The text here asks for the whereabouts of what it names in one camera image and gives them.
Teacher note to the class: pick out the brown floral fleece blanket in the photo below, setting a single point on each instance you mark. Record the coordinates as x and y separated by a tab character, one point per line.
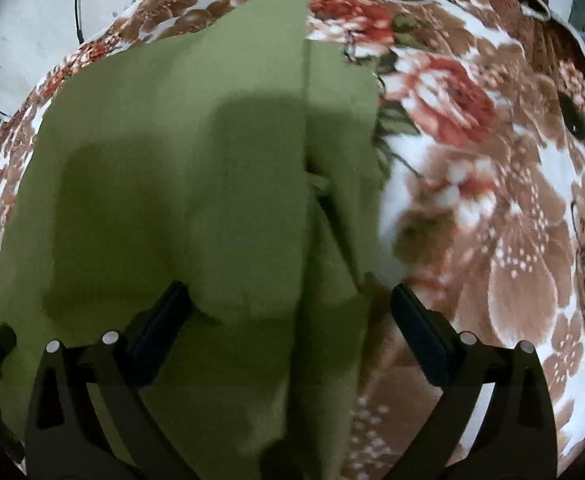
482	208

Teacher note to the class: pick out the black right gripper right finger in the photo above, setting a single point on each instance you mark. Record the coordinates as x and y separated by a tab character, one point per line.
459	408

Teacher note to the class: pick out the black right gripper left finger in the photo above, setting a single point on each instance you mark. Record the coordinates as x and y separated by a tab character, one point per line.
86	418

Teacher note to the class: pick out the olive green garment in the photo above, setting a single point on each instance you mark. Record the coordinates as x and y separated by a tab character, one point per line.
239	161

